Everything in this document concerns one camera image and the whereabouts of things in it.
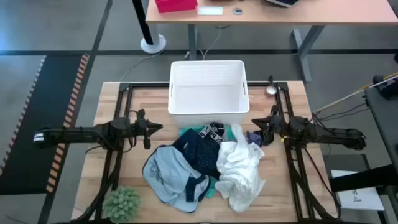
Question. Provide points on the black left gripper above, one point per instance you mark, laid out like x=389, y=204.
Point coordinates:
x=142, y=129

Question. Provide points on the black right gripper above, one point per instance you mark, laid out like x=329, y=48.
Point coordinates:
x=280, y=126

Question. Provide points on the purple cloth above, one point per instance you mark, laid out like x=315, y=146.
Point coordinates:
x=254, y=138

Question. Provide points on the light grey shirt navy trim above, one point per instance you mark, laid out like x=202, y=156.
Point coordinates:
x=168, y=174

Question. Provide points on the white textured garment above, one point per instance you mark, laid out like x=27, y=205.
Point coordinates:
x=239, y=168

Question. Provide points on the black underwear grey waistband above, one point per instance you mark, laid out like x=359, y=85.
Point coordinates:
x=214, y=129

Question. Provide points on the navy dotted garment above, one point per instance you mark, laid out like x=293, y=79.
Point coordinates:
x=199, y=152

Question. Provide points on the white perforated laundry basket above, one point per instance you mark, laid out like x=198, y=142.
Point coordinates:
x=208, y=90

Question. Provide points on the teal garment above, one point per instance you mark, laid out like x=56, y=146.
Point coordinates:
x=211, y=191

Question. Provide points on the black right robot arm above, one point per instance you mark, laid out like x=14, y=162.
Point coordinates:
x=326, y=133

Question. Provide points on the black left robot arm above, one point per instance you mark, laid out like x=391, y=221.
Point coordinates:
x=81, y=133

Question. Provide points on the small silver clamp lamp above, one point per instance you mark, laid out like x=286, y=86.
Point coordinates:
x=271, y=89

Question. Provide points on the green artificial plant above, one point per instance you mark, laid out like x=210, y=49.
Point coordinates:
x=122, y=204

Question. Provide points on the grey column round base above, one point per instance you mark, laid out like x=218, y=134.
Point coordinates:
x=154, y=43

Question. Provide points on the white rod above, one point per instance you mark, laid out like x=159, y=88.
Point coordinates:
x=348, y=97

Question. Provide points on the dark grey box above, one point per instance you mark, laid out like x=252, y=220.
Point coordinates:
x=345, y=161

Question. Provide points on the black slanted pole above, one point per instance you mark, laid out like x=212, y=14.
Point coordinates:
x=142, y=21

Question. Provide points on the wooden desk grey legs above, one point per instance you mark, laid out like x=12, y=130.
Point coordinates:
x=280, y=15

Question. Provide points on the black flat bar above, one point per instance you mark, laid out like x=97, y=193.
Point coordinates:
x=363, y=179

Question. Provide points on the black mat orange stripes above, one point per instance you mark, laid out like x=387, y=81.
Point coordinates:
x=37, y=124

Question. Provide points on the black side table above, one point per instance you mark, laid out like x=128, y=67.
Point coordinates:
x=385, y=124

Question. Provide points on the white paper sheet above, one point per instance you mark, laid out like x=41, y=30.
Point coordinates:
x=360, y=199

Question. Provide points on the dark laptop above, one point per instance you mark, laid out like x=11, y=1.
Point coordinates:
x=281, y=2

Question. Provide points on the red box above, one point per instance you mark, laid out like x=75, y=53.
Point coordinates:
x=175, y=5

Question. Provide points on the black wheeled chair base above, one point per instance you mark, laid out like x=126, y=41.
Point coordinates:
x=385, y=88

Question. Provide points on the white flat device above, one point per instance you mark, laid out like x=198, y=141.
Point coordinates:
x=210, y=11

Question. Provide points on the yellow rod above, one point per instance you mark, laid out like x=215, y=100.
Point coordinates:
x=385, y=76

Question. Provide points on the black aluminium table frame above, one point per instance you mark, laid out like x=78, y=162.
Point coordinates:
x=124, y=99

